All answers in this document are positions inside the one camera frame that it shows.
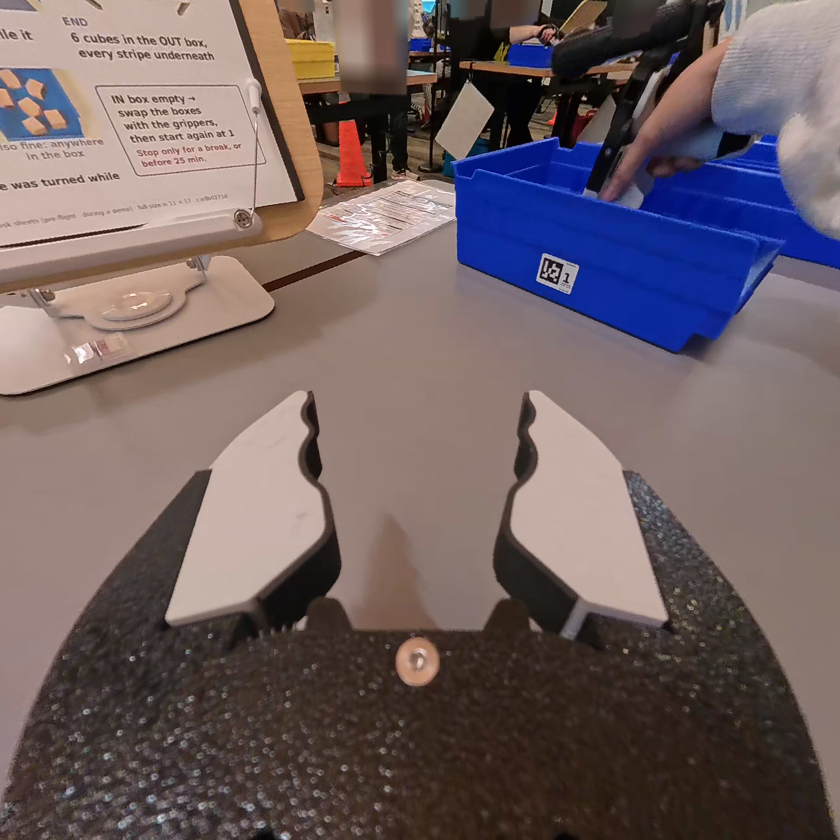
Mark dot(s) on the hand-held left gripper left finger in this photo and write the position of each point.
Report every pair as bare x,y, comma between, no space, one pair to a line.
256,525

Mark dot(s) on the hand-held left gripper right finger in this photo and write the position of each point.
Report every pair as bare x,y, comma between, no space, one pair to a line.
584,525

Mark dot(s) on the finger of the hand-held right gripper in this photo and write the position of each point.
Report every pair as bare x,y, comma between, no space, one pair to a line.
604,177
636,195

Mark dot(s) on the blue plastic bin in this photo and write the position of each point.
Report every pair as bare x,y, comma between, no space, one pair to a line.
420,44
814,253
528,56
656,282

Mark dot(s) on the person's right forearm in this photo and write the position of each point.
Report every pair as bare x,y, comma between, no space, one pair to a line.
787,79

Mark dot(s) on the person's right hand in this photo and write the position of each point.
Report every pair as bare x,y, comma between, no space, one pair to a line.
682,98

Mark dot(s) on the wooden book stand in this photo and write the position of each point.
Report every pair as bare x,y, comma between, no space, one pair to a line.
584,16

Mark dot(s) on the grey hanging card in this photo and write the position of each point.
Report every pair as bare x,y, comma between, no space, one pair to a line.
463,121
594,128

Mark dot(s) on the wooden-top background table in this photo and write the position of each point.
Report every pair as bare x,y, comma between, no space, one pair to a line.
525,69
315,85

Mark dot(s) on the instruction board on stand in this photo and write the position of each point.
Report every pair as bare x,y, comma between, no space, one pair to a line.
197,308

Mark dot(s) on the laminated instruction sheet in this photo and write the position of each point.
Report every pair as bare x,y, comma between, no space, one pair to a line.
380,216

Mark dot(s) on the small clear label packet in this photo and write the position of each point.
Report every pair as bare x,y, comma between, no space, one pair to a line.
98,348

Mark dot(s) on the yellow box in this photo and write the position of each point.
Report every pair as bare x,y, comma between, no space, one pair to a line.
312,62

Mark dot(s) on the printed instruction poster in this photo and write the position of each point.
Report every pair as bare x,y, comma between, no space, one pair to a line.
197,184

